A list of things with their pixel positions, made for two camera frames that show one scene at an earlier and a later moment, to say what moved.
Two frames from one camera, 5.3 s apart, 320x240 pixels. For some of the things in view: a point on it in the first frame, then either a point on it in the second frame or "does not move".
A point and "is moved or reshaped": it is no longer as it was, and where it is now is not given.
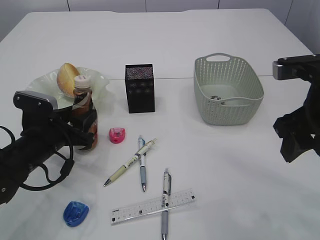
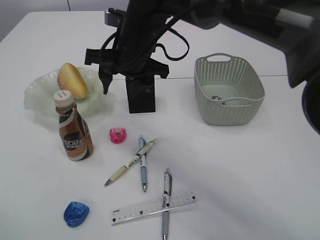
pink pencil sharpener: [117, 135] does not move
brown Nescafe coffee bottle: [82, 107] is moved or reshaped
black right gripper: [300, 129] -> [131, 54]
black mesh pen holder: [139, 81] does not move
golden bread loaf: [65, 78] does not move
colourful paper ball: [215, 97] does not move
